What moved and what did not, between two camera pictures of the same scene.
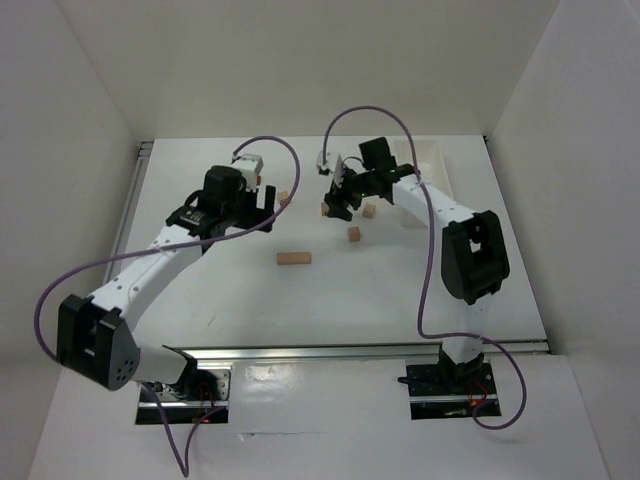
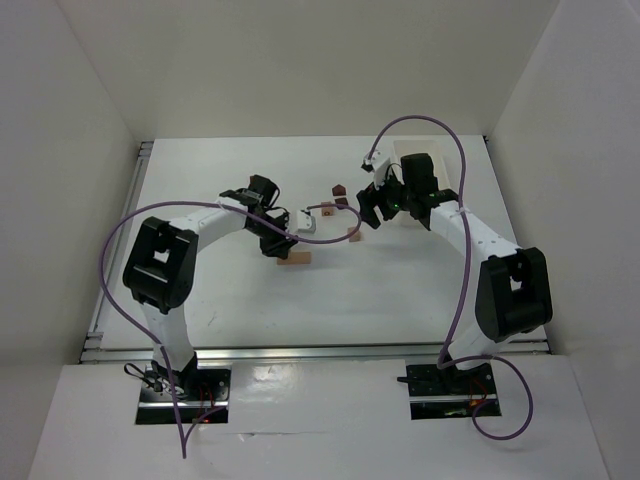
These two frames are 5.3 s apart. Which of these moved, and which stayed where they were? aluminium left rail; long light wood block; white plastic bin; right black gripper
Moved: right black gripper
Stayed: long light wood block; aluminium left rail; white plastic bin
